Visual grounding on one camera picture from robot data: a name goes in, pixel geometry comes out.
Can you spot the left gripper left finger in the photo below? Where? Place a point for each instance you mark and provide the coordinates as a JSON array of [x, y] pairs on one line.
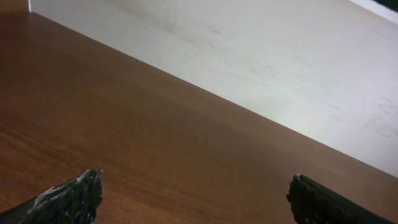
[[73, 202]]

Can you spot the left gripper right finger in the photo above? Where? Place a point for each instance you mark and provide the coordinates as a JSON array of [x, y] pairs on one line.
[[313, 203]]

